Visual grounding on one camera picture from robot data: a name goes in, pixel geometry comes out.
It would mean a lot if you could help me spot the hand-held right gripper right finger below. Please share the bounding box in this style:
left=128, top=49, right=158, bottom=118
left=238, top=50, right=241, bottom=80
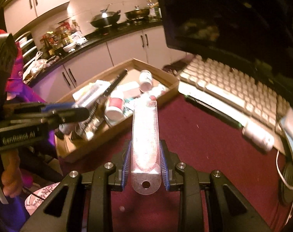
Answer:
left=159, top=140, right=272, bottom=232

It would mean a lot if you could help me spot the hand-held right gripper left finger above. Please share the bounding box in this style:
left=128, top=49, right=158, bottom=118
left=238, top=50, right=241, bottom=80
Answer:
left=21, top=140, right=133, bottom=232

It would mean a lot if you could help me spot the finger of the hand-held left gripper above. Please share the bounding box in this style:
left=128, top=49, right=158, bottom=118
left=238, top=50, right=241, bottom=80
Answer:
left=40, top=107, right=89, bottom=125
left=13, top=101, right=78, bottom=114

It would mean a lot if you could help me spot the black snack packet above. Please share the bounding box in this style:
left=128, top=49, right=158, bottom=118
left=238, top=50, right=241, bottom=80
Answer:
left=71, top=115, right=106, bottom=141

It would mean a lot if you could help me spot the clear plastic tube package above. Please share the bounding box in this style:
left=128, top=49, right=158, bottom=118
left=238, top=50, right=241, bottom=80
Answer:
left=131, top=99, right=162, bottom=195

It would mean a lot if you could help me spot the black pen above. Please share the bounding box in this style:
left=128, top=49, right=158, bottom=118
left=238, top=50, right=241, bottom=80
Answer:
left=87, top=69, right=129, bottom=126

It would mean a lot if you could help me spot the cardboard box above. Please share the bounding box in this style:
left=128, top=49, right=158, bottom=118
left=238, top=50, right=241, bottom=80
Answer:
left=55, top=58, right=179, bottom=163

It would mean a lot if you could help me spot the person's left hand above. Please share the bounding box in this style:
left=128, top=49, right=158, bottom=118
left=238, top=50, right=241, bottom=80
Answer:
left=2, top=150, right=23, bottom=197

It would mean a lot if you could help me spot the wide white red-label bottle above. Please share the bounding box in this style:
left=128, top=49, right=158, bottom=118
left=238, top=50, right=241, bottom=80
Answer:
left=105, top=90, right=127, bottom=126

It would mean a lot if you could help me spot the purple clothing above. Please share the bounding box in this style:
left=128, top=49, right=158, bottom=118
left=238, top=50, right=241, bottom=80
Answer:
left=5, top=41, right=57, bottom=155

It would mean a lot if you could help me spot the plastic bag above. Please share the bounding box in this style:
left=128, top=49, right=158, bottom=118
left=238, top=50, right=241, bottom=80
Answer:
left=23, top=51, right=50, bottom=78

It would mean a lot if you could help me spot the floral printed cloth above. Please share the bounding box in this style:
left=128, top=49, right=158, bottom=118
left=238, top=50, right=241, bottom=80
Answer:
left=24, top=182, right=62, bottom=215

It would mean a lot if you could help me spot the group of condiment bottles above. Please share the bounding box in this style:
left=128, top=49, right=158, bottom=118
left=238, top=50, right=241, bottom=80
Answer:
left=40, top=20, right=86, bottom=56

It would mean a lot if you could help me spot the white plate rack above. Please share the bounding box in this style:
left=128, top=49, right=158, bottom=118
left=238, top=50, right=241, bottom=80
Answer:
left=16, top=31, right=38, bottom=66

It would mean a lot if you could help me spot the black kitchen counter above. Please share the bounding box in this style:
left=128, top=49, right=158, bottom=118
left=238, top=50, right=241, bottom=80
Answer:
left=23, top=19, right=164, bottom=87

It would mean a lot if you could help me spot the slim white spray bottle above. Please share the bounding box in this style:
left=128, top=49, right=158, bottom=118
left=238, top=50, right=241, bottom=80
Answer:
left=139, top=70, right=154, bottom=93

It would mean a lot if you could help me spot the white kitchen base cabinet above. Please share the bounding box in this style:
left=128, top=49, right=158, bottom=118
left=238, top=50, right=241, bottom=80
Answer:
left=32, top=25, right=193, bottom=102

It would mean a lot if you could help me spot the large white bottle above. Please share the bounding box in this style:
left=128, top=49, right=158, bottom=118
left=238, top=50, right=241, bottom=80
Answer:
left=242, top=122, right=275, bottom=151

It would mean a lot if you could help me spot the black wok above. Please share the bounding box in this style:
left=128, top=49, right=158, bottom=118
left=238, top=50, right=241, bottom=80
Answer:
left=90, top=3, right=121, bottom=28

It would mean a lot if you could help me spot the beige keyboard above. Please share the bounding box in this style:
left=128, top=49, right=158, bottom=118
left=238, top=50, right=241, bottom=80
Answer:
left=178, top=54, right=292, bottom=136

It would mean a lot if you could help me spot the metal cooking pot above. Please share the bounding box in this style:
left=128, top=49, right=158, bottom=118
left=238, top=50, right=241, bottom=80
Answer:
left=124, top=5, right=153, bottom=21

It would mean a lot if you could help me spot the black round-base stand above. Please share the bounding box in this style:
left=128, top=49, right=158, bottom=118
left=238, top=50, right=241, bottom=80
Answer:
left=279, top=161, right=293, bottom=206

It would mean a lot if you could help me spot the black monitor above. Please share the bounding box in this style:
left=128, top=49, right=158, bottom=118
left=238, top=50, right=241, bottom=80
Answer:
left=153, top=0, right=293, bottom=87

